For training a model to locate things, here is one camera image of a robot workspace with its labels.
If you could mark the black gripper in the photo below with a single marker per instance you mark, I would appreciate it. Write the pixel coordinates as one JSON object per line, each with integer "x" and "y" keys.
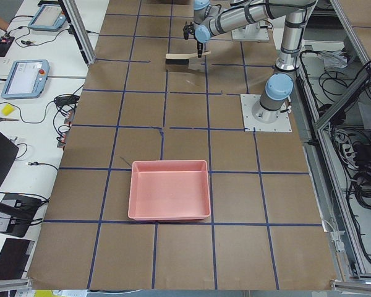
{"x": 200, "y": 46}

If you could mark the beige hand brush black bristles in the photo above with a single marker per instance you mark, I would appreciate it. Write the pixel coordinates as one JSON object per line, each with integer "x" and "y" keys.
{"x": 183, "y": 58}

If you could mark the pink plastic bin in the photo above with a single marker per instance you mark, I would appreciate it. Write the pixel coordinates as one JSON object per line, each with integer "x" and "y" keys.
{"x": 163, "y": 190}

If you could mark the blue teach pendant far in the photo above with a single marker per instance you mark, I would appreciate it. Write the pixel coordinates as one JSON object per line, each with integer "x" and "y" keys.
{"x": 49, "y": 17}

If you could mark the blue teach pendant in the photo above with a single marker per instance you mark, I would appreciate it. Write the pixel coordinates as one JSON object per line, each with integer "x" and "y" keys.
{"x": 26, "y": 79}
{"x": 49, "y": 17}

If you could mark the blue teach pendant near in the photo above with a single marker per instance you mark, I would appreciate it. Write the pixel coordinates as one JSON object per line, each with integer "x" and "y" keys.
{"x": 26, "y": 79}

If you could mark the yellow sponge block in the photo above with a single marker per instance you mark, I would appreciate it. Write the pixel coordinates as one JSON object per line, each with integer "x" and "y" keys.
{"x": 7, "y": 109}

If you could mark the black tablet device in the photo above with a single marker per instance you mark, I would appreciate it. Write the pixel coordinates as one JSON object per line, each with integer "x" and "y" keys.
{"x": 13, "y": 258}

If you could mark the aluminium frame post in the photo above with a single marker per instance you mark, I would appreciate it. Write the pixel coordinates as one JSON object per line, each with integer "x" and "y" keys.
{"x": 76, "y": 24}

